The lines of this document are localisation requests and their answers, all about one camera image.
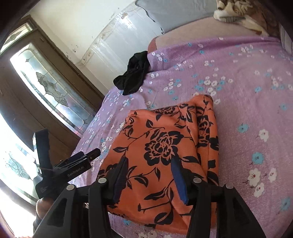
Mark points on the beige brown floral blanket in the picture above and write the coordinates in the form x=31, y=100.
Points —
x=251, y=15

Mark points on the grey pillow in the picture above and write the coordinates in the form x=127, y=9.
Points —
x=172, y=14

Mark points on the left hand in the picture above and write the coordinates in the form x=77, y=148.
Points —
x=43, y=205

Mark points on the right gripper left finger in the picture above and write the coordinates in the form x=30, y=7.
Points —
x=83, y=211

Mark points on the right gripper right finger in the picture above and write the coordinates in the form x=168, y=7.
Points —
x=233, y=216

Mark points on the brown door with stained glass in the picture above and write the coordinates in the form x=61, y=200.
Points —
x=40, y=89

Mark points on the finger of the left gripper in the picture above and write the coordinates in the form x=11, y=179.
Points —
x=92, y=155
x=69, y=160

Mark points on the black crumpled garment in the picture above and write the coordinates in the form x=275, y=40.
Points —
x=133, y=78

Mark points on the striped pillow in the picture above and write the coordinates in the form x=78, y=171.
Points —
x=286, y=41

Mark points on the purple floral bed sheet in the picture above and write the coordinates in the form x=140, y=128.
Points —
x=250, y=81

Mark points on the pink quilted mattress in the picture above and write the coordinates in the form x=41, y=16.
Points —
x=196, y=30

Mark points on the orange black floral garment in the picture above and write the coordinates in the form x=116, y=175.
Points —
x=150, y=140

